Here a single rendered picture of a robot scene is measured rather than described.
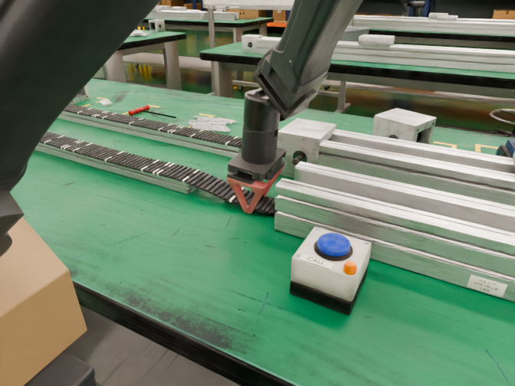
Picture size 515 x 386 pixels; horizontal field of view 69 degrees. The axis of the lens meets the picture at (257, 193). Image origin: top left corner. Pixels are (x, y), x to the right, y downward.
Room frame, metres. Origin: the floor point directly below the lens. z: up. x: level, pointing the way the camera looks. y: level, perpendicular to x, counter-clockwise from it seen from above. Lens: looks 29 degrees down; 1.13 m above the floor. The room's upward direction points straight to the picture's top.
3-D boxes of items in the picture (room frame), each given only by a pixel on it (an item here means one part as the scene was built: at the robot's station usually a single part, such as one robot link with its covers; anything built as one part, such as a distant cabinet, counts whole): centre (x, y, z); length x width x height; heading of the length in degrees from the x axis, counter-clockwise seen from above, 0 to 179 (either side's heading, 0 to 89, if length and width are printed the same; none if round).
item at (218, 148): (1.04, 0.45, 0.79); 0.96 x 0.04 x 0.03; 61
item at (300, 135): (0.73, -0.10, 0.83); 0.12 x 0.09 x 0.10; 151
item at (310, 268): (0.38, -0.10, 0.81); 0.10 x 0.08 x 0.06; 151
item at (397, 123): (0.81, -0.32, 0.83); 0.11 x 0.10 x 0.10; 130
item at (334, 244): (0.38, -0.09, 0.84); 0.04 x 0.04 x 0.02
